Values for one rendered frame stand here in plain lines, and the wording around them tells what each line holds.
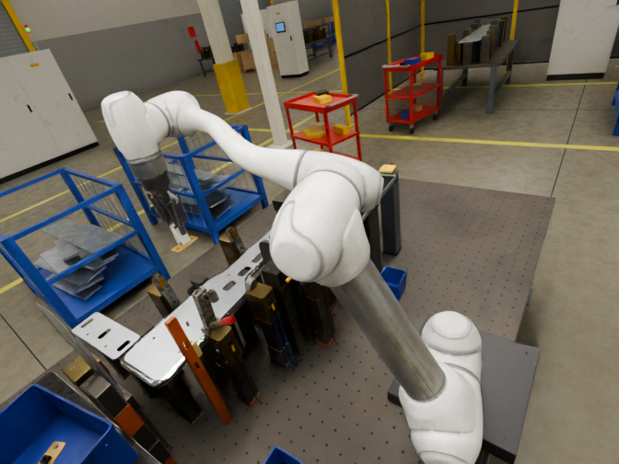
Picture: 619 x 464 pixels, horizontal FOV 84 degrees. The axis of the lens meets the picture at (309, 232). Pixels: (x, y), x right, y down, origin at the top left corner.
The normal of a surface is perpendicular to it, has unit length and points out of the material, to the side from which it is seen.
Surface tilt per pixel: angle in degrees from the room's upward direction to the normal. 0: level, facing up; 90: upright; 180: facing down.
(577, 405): 0
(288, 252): 87
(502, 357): 3
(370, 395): 0
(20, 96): 90
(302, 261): 86
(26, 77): 90
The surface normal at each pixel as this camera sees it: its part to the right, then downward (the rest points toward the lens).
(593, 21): -0.58, 0.53
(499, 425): -0.22, -0.81
